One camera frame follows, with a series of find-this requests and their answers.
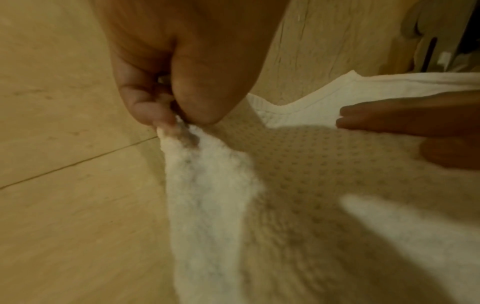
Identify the person's left hand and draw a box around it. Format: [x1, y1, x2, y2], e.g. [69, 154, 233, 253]
[89, 0, 288, 128]

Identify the person's right hand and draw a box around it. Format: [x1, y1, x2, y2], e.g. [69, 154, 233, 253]
[335, 90, 480, 170]

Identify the small white towel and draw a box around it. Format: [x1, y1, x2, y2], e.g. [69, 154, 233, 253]
[156, 70, 480, 304]

